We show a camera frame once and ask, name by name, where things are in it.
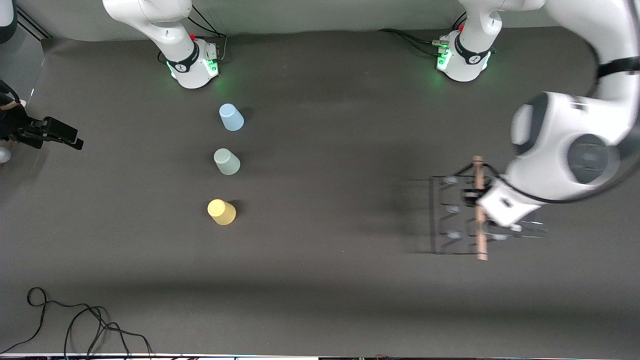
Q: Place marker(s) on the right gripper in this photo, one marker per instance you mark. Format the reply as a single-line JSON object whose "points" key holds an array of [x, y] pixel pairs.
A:
{"points": [[11, 124]]}

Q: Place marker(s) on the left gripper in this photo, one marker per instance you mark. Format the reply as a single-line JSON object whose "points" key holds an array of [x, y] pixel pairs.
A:
{"points": [[469, 197]]}

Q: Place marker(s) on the pale green plastic cup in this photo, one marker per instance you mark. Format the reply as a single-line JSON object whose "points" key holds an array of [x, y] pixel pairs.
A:
{"points": [[227, 162]]}

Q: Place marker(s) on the yellow plastic cup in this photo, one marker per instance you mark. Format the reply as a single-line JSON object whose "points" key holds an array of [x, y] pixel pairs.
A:
{"points": [[222, 212]]}

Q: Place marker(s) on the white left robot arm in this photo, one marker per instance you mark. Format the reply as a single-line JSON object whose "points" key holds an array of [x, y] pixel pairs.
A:
{"points": [[560, 130]]}

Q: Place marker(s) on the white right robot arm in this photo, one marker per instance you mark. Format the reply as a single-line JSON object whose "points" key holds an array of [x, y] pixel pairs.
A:
{"points": [[187, 70]]}

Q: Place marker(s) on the light blue plastic cup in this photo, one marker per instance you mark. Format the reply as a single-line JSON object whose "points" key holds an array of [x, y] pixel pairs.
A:
{"points": [[231, 118]]}

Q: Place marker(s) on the dark grey table mat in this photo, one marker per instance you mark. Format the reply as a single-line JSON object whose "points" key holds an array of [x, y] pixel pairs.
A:
{"points": [[350, 300]]}

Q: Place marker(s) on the black frame rail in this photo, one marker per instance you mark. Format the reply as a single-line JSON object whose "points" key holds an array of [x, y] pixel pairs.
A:
{"points": [[36, 26]]}

